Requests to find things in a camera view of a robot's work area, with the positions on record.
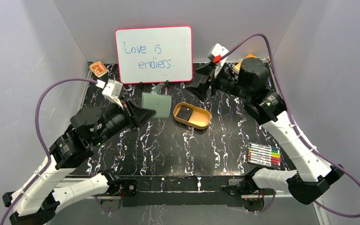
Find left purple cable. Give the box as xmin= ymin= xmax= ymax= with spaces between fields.
xmin=0 ymin=77 xmax=106 ymax=225

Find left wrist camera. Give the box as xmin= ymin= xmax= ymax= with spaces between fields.
xmin=96 ymin=79 xmax=123 ymax=109

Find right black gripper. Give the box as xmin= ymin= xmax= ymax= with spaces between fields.
xmin=184 ymin=62 xmax=252 ymax=103

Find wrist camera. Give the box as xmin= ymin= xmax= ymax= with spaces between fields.
xmin=96 ymin=79 xmax=123 ymax=109
xmin=208 ymin=43 xmax=229 ymax=78

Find card inside tray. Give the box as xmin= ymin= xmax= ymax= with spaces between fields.
xmin=176 ymin=105 xmax=193 ymax=121

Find mint green card holder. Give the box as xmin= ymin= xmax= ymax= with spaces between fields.
xmin=142 ymin=82 xmax=172 ymax=119

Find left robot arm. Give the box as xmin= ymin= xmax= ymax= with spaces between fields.
xmin=2 ymin=100 xmax=156 ymax=225

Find pink framed whiteboard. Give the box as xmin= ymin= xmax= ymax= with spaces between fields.
xmin=114 ymin=25 xmax=194 ymax=84

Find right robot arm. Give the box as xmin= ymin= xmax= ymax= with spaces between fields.
xmin=186 ymin=58 xmax=343 ymax=204

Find marker pen box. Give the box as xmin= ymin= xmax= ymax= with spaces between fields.
xmin=247 ymin=143 xmax=282 ymax=169

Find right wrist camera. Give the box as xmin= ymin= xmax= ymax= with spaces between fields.
xmin=208 ymin=43 xmax=229 ymax=78

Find orange book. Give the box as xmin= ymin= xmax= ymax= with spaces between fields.
xmin=232 ymin=53 xmax=256 ymax=75

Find small orange card box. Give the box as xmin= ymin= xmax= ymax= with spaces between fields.
xmin=89 ymin=61 xmax=109 ymax=78

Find aluminium frame rail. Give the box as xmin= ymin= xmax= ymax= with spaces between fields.
xmin=43 ymin=177 xmax=293 ymax=200

